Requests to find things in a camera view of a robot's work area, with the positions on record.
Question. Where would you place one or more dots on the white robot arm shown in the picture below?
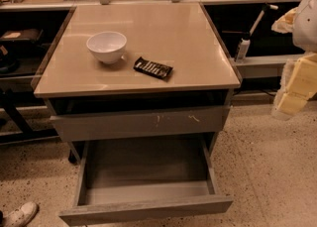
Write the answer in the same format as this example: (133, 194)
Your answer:
(301, 22)

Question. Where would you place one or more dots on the grey drawer cabinet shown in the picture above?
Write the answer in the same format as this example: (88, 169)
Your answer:
(177, 35)

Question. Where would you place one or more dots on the white ceramic bowl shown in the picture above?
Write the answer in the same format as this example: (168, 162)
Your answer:
(107, 47)

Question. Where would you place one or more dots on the black case on shelf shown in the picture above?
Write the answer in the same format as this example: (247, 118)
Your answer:
(28, 35)

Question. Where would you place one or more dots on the white sneaker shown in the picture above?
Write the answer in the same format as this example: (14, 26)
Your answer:
(20, 217)

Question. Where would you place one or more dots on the grey drawer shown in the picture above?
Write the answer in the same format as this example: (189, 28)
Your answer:
(124, 180)
(140, 123)

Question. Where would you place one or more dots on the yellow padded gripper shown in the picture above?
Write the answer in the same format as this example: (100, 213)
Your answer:
(306, 26)

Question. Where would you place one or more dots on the white handled tool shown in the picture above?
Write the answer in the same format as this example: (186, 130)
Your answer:
(265, 8)

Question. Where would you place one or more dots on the black snack bar packet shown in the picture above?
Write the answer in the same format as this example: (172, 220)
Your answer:
(151, 68)

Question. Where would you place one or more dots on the white spray bottle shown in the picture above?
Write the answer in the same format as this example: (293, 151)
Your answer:
(242, 48)

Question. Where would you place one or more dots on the grey top drawer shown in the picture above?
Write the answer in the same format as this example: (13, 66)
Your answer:
(140, 123)

